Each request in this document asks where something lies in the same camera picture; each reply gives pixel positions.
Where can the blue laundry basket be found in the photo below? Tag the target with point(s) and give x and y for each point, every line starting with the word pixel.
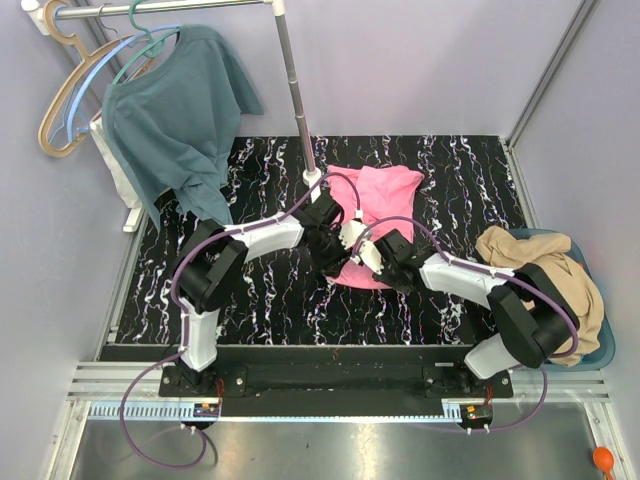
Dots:
pixel 604 354

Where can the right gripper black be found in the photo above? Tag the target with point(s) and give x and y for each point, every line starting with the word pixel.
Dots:
pixel 383 278

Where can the pink t-shirt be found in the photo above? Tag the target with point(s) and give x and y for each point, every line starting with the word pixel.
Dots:
pixel 383 192

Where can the green hanger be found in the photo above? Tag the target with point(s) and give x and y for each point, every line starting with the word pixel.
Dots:
pixel 154 46

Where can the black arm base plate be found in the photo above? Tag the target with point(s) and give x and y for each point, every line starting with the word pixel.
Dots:
pixel 323 382

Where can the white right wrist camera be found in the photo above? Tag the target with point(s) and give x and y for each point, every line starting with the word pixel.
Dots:
pixel 367 254

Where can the orange ball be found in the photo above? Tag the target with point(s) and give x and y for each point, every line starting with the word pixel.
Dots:
pixel 604 461

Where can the white slotted cable duct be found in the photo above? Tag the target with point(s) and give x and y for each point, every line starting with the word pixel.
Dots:
pixel 148 411

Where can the teal t-shirt on hanger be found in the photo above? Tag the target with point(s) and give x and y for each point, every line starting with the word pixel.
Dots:
pixel 173 128

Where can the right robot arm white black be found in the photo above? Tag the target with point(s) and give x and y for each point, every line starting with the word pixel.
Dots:
pixel 533 320

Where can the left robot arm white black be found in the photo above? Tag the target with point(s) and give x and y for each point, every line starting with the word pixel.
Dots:
pixel 212 261

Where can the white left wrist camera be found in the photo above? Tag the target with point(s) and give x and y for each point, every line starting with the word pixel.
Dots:
pixel 354 231

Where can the light blue hanger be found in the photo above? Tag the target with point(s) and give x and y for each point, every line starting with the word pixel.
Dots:
pixel 76 132

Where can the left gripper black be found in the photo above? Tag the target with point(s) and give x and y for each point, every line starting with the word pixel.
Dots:
pixel 332 266

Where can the metal clothes rack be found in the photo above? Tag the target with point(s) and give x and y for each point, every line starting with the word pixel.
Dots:
pixel 271 61

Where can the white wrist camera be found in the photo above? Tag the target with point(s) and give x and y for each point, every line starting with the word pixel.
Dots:
pixel 367 254
pixel 354 231

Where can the beige garment in basket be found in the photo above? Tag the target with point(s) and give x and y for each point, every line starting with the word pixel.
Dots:
pixel 498 248

